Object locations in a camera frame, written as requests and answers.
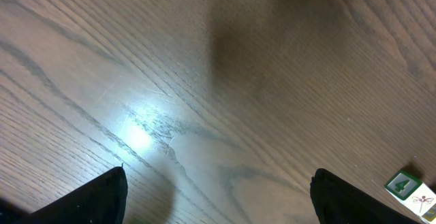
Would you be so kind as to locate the white dragonfly block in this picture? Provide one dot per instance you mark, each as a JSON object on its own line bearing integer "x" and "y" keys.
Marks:
{"x": 413, "y": 194}

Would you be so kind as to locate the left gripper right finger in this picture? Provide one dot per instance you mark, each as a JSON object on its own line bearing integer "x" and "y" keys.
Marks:
{"x": 337, "y": 202}

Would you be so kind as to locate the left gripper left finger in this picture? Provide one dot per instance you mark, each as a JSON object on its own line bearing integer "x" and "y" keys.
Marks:
{"x": 100, "y": 201}

